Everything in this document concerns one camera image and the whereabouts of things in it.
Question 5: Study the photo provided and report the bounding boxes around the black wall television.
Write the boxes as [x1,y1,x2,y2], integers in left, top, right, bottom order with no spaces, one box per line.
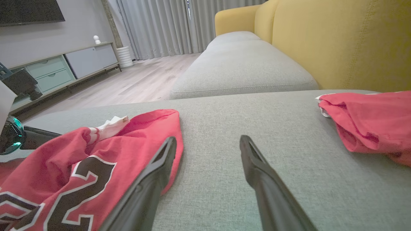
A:
[0,0,66,27]

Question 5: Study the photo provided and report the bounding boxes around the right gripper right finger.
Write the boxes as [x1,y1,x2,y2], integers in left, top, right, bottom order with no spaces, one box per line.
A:
[239,135,317,231]

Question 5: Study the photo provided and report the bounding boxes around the large grey sofa cushion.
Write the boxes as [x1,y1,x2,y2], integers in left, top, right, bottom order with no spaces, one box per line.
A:
[0,89,411,231]

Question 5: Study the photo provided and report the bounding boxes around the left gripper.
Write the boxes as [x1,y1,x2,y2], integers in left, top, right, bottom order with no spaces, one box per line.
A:
[0,81,61,155]

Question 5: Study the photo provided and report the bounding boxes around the red white basketball jersey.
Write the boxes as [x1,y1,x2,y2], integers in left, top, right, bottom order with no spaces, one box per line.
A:
[0,109,184,231]

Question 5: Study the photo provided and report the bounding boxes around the low grey television cabinet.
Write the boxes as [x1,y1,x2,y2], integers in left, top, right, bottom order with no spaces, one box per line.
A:
[0,42,122,114]

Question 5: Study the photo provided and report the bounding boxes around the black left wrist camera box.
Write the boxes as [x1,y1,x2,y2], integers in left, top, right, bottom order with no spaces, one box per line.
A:
[0,63,43,100]

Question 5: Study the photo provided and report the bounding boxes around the red basketball shorts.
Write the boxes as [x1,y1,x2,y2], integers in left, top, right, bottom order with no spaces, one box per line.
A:
[316,91,411,167]

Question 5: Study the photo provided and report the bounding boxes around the white ribbed bin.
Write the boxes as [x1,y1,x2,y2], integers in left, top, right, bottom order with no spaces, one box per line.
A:
[116,46,134,68]

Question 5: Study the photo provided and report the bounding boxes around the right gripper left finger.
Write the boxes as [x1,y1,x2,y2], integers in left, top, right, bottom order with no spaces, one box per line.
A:
[100,136,177,231]

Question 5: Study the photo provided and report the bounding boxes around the yellow sofa backrest cushion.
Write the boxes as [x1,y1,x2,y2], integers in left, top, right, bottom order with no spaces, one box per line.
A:
[272,0,411,93]
[254,0,280,44]

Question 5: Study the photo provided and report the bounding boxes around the grey sofa seat cushion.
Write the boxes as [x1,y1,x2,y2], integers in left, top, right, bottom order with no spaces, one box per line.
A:
[205,31,262,50]
[169,40,319,100]

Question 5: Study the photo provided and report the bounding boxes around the yellow sofa armrest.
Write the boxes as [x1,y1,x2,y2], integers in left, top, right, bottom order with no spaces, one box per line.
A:
[214,4,261,36]

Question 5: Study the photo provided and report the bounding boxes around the grey curtain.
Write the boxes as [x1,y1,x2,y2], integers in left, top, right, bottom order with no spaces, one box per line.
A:
[189,0,267,53]
[116,0,190,61]

